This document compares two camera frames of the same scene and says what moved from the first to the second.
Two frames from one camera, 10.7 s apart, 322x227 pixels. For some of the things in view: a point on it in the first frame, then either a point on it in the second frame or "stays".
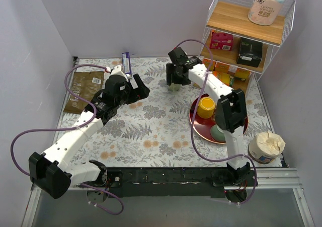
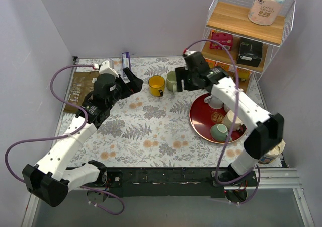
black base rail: (172, 182) stays
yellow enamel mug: (206, 107) to (156, 85)
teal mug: (218, 134) stays
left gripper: (134, 87) to (126, 85)
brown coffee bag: (85, 84) stays
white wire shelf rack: (236, 50) stays
